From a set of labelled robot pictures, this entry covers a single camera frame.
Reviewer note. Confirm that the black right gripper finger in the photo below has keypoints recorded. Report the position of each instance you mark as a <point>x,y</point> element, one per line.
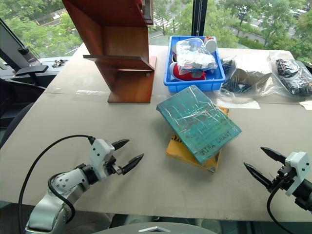
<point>274,154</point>
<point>259,176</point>

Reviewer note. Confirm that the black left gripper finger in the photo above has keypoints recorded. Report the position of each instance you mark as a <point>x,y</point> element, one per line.
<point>131,163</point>
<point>120,143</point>

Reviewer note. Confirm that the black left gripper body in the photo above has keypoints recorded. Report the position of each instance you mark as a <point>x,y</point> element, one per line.
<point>111,167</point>

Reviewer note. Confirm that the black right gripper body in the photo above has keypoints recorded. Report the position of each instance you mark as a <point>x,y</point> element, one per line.
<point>284,178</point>

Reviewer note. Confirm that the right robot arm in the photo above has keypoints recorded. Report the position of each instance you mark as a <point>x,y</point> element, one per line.
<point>304,192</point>

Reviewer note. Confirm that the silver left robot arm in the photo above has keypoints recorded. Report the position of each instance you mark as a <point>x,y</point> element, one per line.
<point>68,181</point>

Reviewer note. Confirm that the yellow book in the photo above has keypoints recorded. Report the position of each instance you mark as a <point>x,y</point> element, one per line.
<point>178,151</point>

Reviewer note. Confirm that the teal plastic-wrapped book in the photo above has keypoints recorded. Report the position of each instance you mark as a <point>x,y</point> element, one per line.
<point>197,122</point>

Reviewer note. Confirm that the brown wooden bookshelf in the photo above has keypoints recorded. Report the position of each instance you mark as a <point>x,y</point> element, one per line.
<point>122,41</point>

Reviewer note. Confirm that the small white paper label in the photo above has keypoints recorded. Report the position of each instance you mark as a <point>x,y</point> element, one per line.
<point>307,105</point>

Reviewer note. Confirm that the clear tape strip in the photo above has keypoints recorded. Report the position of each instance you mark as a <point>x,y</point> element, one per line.
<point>89,92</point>

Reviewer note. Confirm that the grey rounded robot torso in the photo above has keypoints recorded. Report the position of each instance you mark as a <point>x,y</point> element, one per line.
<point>156,230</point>

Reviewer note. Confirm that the blue plastic bin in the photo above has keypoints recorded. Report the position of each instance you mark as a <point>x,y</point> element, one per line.
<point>175,85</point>

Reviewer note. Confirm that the clear bag with black items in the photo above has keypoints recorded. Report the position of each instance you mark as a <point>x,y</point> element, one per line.
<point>292,75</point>

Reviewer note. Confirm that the clear bag with dark box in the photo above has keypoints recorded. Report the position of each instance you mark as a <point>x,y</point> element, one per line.
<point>246,75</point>

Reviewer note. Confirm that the red and white round item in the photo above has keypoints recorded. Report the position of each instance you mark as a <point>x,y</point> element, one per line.
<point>185,76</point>

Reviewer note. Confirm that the small dark clips pile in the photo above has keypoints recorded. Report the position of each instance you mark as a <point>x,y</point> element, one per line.
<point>58,63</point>

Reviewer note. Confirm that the black office chair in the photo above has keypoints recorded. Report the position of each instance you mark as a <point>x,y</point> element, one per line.
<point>14,114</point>

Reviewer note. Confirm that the clear bag of small items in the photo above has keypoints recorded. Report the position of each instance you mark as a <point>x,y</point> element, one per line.
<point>195,58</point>

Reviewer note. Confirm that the white cup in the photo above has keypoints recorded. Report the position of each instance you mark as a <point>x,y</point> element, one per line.
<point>210,45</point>

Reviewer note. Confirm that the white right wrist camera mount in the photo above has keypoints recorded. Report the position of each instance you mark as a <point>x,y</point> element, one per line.
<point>298,165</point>

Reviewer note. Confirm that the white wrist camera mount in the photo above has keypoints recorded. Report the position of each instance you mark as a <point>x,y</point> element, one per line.
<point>298,165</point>
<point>98,151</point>

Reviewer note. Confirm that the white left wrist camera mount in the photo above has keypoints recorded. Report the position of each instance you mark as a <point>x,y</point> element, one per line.
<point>98,151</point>

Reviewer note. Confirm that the black window frame post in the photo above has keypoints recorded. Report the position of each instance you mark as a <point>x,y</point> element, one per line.
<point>196,17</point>

